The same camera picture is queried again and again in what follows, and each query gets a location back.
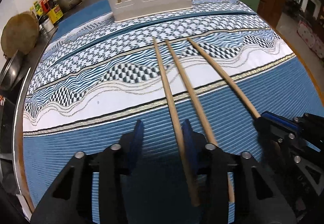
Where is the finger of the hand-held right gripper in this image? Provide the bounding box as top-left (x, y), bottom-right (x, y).
top-left (254, 118), bottom-right (324, 202)
top-left (261, 111), bottom-right (324, 138)

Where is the blue patterned table mat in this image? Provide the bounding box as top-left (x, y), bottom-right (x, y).
top-left (22, 0), bottom-right (324, 224)

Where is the dark kitchen sink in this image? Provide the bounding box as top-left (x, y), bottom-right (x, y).
top-left (0, 87), bottom-right (21, 159)

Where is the green label condiment bottle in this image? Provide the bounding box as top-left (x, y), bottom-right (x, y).
top-left (30, 1), bottom-right (43, 18)

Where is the pink patterned carton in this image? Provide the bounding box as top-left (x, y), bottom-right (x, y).
top-left (296, 20), bottom-right (324, 57)

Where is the stainless steel bowl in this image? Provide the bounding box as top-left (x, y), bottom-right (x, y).
top-left (0, 49), bottom-right (31, 90)

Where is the round wooden chopping board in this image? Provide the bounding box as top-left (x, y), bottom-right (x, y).
top-left (0, 11), bottom-right (40, 59)

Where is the tan wooden chopstick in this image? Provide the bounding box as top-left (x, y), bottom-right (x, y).
top-left (187, 37), bottom-right (262, 119)
top-left (164, 39), bottom-right (235, 204)
top-left (152, 37), bottom-right (201, 207)

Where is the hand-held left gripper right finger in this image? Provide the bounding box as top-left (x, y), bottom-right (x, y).
top-left (182, 119), bottom-right (297, 224)

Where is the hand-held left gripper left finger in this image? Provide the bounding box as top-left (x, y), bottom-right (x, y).
top-left (30, 120), bottom-right (145, 224)

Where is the small white jar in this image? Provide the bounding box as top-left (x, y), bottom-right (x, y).
top-left (42, 19), bottom-right (55, 33)

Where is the yellow tin can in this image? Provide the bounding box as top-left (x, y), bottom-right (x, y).
top-left (48, 4), bottom-right (64, 24)

